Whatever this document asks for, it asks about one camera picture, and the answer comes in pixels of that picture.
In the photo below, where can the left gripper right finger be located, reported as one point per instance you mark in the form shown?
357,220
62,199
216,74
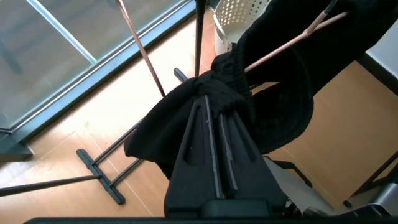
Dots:
252,183

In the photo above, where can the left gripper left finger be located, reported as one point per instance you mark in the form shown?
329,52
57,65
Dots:
199,180

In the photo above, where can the black shorts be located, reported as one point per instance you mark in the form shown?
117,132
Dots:
280,109

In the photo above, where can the pink clothes hanger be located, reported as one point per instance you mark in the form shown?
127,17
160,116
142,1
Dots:
140,46
280,51

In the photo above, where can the black clothes rack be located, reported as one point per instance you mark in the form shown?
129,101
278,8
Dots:
199,37

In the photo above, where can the white laundry basket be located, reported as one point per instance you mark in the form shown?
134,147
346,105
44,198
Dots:
236,31

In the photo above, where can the window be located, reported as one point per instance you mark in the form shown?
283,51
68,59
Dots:
93,79

